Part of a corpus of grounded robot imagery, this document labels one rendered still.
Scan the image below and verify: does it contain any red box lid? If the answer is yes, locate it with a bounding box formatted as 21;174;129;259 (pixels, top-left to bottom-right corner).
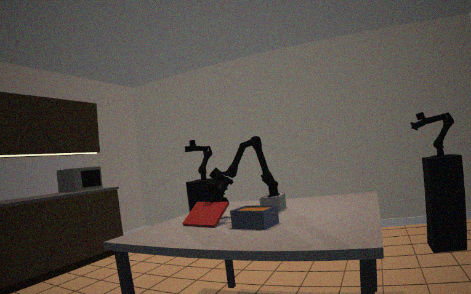
183;202;229;228

